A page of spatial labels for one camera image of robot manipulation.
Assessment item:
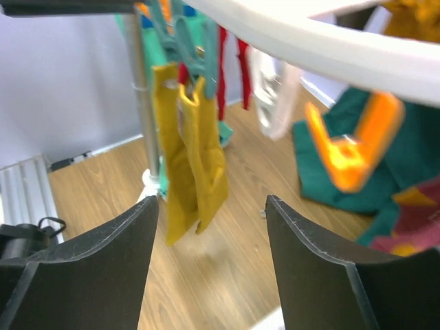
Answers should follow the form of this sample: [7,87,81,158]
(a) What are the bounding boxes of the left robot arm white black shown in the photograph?
[1,217,67,260]

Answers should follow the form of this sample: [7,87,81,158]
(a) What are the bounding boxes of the white drying rack pole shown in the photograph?
[122,8,160,200]

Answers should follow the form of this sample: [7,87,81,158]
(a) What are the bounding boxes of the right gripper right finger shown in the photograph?
[266,195,439,329]

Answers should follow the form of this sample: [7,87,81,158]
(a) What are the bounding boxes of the mustard yellow hanging socks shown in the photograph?
[382,0,439,43]

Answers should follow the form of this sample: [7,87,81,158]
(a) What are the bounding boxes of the teal clothespin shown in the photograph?
[145,1,218,99]

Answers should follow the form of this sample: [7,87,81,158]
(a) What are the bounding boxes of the white round clip hanger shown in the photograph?
[188,0,439,107]

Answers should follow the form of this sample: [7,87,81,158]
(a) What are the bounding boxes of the white clothespin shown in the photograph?
[249,47,302,140]

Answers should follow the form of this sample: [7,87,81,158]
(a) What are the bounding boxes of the purple striped hanging sock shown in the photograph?
[370,176,439,256]

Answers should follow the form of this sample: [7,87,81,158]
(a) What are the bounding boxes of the green trousers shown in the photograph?
[293,87,439,256]

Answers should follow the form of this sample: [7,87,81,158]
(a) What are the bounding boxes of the orange clothespin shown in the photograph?
[305,92,406,193]

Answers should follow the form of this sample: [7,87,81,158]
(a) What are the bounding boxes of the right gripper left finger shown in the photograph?
[1,196,159,329]

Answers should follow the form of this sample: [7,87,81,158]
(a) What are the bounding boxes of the red hanging garment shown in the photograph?
[178,20,252,126]

